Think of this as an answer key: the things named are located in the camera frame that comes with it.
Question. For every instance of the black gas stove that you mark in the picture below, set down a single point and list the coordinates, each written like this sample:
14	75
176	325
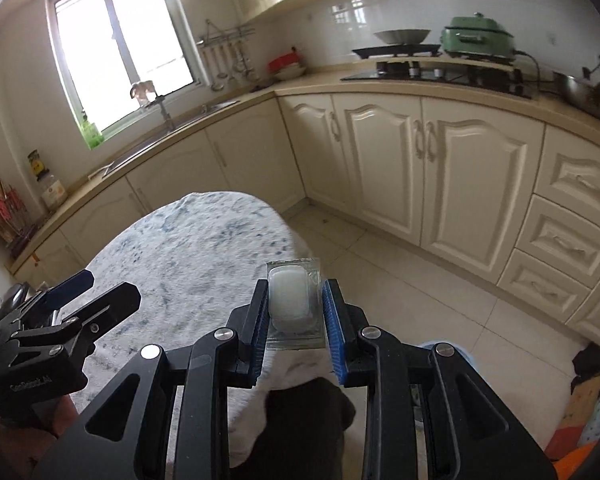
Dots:
430	77

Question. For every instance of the black cloth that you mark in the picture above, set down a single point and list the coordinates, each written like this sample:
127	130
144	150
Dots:
590	360

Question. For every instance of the cream cabinet drawer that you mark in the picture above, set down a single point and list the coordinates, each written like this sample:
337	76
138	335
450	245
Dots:
565	242
545	285
580	175

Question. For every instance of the small yellow label jar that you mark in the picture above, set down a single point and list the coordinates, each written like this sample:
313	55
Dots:
38	165

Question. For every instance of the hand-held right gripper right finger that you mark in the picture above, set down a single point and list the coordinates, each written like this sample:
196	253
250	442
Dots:
332	330

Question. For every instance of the person's left forearm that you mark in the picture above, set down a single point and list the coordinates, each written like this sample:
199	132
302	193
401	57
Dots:
62	412

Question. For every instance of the red utensil holder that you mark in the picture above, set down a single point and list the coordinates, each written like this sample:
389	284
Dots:
12	212

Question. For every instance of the dark grey rice cooker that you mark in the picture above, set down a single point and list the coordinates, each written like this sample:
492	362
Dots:
15	297

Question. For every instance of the row of hanging kitchen utensils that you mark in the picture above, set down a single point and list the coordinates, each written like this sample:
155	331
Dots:
222	65

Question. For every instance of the metal kitchen faucet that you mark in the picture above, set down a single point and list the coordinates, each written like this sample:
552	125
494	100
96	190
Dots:
166	115

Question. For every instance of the metal wall utensil rack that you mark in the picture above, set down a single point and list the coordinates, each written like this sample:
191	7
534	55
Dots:
225	35

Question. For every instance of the blue patterned white tablecloth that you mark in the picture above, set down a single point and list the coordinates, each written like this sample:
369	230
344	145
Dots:
190	260

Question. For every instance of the cream lower kitchen cabinets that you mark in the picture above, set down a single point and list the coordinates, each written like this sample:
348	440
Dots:
380	160

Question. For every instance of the stainless steel double sink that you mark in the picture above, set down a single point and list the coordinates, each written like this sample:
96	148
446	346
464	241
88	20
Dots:
205	108

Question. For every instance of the black flat cooker plate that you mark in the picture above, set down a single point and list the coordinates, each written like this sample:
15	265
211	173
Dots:
395	51

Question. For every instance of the person's dark trouser leg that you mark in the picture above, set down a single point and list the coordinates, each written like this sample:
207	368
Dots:
305	420

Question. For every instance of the large clear storage jar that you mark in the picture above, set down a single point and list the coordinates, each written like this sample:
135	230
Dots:
54	192

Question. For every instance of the brown cardboard piece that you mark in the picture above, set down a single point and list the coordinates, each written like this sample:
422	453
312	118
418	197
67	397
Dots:
585	405

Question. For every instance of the pink cloth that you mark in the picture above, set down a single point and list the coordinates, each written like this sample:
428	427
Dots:
142	92

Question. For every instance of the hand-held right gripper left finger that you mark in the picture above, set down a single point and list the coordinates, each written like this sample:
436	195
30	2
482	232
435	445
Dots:
257	330

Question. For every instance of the green dish soap bottle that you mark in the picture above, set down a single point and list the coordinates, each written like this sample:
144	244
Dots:
90	135

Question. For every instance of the green electric cooking pot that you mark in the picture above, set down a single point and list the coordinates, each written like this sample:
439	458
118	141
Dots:
477	40

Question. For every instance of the clear packet with white block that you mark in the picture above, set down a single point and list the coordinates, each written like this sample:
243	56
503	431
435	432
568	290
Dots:
292	300

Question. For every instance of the orange plastic bag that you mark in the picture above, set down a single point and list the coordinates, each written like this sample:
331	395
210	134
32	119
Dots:
575	462

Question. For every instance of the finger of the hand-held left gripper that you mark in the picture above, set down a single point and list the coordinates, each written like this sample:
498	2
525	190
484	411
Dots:
67	287
112	305

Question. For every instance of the white framed kitchen window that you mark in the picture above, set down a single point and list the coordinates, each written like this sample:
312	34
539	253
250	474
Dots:
90	60

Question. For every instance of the steel wok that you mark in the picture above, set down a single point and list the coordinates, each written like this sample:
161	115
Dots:
585	95

